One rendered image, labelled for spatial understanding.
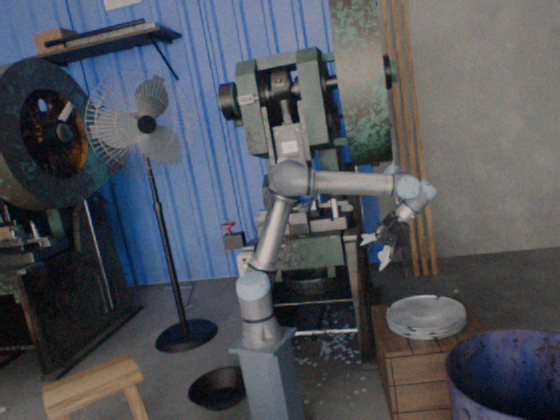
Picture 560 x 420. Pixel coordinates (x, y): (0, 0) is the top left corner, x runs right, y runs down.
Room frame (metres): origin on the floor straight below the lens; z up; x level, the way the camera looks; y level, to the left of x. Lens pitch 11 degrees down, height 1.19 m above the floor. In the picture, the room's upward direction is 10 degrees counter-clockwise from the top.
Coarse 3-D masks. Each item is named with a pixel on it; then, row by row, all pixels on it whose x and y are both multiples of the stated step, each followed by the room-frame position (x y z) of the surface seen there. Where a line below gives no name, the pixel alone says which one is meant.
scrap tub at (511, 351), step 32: (448, 352) 1.16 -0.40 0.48; (480, 352) 1.22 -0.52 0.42; (512, 352) 1.22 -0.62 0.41; (544, 352) 1.18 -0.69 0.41; (448, 384) 1.06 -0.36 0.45; (480, 384) 1.22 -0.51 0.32; (512, 384) 1.22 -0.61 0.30; (544, 384) 1.18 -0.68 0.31; (480, 416) 0.93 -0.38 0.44; (512, 416) 0.87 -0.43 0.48; (544, 416) 1.18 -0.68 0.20
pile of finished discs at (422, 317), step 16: (400, 304) 1.71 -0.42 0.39; (416, 304) 1.69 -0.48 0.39; (432, 304) 1.66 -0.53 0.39; (448, 304) 1.64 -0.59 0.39; (400, 320) 1.58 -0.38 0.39; (416, 320) 1.56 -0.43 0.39; (432, 320) 1.53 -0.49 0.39; (448, 320) 1.51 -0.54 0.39; (464, 320) 1.52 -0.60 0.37; (416, 336) 1.49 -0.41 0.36; (432, 336) 1.47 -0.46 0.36; (448, 336) 1.47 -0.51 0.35
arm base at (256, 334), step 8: (248, 320) 1.45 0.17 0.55; (256, 320) 1.44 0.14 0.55; (264, 320) 1.45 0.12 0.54; (272, 320) 1.47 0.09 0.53; (248, 328) 1.45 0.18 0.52; (256, 328) 1.44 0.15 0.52; (264, 328) 1.44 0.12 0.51; (272, 328) 1.45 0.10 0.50; (280, 328) 1.48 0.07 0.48; (248, 336) 1.45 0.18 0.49; (256, 336) 1.43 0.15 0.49; (264, 336) 1.44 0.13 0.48; (272, 336) 1.44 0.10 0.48; (280, 336) 1.46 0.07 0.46; (248, 344) 1.44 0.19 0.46; (256, 344) 1.43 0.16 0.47; (264, 344) 1.43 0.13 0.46; (272, 344) 1.43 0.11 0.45
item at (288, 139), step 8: (296, 120) 2.24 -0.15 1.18; (272, 128) 2.20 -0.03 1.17; (280, 128) 2.19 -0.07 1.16; (288, 128) 2.18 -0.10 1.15; (296, 128) 2.17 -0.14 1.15; (280, 136) 2.19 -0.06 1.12; (288, 136) 2.18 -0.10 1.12; (296, 136) 2.17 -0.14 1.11; (280, 144) 2.19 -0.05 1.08; (288, 144) 2.18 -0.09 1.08; (296, 144) 2.17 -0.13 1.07; (280, 152) 2.19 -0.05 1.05; (288, 152) 2.18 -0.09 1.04; (296, 152) 2.17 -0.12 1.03; (304, 152) 2.16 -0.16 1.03; (280, 160) 2.18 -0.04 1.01; (296, 160) 2.17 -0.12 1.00; (304, 160) 2.17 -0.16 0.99
